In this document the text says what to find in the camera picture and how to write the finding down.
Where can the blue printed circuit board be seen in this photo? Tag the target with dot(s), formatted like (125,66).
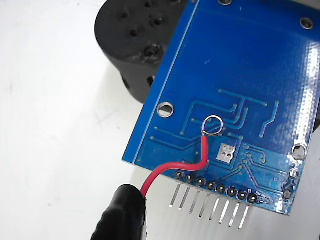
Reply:
(237,62)

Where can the black 3D printed bracket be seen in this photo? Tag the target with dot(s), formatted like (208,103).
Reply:
(125,37)

